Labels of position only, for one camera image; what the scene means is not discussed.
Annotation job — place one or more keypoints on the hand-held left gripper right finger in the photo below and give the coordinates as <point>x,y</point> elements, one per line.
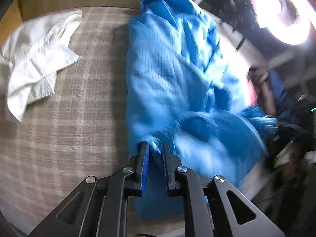
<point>165,170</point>

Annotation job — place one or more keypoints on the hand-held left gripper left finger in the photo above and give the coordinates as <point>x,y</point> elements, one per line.
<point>145,170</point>

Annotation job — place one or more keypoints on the blue jacket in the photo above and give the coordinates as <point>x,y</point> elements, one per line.
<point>160,79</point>

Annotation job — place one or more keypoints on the brown garment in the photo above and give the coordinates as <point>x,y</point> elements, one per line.
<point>267,96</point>

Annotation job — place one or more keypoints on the pink cloth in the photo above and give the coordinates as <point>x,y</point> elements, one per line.
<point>253,93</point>

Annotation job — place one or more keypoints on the plaid mat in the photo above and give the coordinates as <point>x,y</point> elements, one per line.
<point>86,128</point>

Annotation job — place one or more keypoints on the white garment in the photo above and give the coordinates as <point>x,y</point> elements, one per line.
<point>32,61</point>

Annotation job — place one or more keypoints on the pine plank board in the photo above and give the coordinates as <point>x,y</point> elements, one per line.
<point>11,17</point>

